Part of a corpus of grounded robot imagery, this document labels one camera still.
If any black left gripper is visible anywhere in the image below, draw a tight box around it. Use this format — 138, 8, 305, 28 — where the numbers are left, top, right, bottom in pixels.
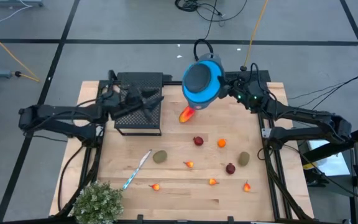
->
110, 85, 165, 123

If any blue collapsible bowl grey rim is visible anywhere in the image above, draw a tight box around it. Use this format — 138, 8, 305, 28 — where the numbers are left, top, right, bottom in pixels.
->
181, 52, 226, 110

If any orange-red falling pepper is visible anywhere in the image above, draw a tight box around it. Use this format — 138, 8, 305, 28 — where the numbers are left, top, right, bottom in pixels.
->
178, 105, 197, 124

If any brown-green kiwi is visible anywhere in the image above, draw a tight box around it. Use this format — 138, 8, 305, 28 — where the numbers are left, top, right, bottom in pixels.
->
237, 151, 250, 167
152, 150, 168, 164

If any black perforated metal stand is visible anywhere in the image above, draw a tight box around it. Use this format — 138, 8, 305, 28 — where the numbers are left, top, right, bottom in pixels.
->
113, 72, 164, 137

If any green artificial plant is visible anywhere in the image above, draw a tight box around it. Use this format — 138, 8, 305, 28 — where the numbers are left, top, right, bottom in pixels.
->
72, 180, 125, 224

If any black perforated frame panel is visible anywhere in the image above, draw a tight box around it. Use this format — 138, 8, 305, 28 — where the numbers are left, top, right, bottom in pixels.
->
224, 70, 272, 83

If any black coiled floor cable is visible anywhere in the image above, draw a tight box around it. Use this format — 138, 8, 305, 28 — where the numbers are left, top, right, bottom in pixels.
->
193, 0, 219, 62

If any yellow hanging cable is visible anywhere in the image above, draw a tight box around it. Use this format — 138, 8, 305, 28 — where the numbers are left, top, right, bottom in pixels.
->
242, 0, 270, 72

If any silver knife blue handle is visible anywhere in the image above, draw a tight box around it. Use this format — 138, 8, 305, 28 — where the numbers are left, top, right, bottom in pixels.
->
122, 149, 153, 190

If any black cable bundle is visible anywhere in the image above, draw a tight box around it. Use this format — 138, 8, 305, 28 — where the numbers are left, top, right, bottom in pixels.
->
175, 0, 249, 22

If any yellow floor cable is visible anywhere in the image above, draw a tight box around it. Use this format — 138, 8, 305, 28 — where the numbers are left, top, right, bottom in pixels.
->
0, 23, 40, 83

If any white floor cable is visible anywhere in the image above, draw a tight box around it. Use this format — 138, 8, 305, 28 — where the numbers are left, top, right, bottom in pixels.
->
0, 0, 34, 40

